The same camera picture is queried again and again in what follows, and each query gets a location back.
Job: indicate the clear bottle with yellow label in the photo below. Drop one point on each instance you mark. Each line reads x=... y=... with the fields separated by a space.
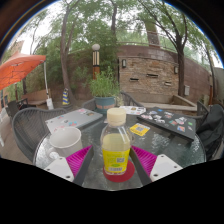
x=116 y=153

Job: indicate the grey wall utility box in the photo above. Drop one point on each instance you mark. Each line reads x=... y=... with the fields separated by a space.
x=187 y=90

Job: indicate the black wall lantern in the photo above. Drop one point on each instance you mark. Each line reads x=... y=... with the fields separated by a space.
x=176 y=70
x=124 y=63

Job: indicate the black laptop with stickers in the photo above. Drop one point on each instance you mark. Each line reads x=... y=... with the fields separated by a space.
x=168 y=121

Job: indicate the white printed paper sheet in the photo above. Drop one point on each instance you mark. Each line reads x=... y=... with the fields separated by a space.
x=133 y=110

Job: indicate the silver laptop with stickers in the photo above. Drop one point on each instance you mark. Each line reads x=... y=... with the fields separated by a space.
x=75 y=118

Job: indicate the wooden lamp post with globe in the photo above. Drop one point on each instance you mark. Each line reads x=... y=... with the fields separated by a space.
x=96 y=61

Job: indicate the orange patio umbrella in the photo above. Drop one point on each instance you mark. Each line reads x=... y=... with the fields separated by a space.
x=18 y=68

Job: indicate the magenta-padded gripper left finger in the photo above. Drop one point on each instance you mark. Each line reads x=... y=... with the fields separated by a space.
x=78 y=160

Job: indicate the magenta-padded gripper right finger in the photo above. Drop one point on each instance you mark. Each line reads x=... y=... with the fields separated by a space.
x=146 y=160

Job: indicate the dark patio chair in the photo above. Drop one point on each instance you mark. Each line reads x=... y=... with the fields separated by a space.
x=15 y=106

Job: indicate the green plant in blue pot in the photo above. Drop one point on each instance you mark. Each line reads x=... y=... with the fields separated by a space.
x=104 y=88

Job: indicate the white ceramic mug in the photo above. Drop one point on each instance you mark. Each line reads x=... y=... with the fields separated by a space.
x=66 y=140

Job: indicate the yellow card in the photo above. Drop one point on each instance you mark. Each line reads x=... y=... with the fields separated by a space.
x=139 y=129

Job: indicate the flat round red coaster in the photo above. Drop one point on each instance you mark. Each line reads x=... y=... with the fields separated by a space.
x=130 y=173

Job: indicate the wooden bench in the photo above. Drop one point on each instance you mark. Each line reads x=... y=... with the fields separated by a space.
x=35 y=96

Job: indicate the yellow and blue striped cone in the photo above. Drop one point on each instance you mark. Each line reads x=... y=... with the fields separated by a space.
x=65 y=97

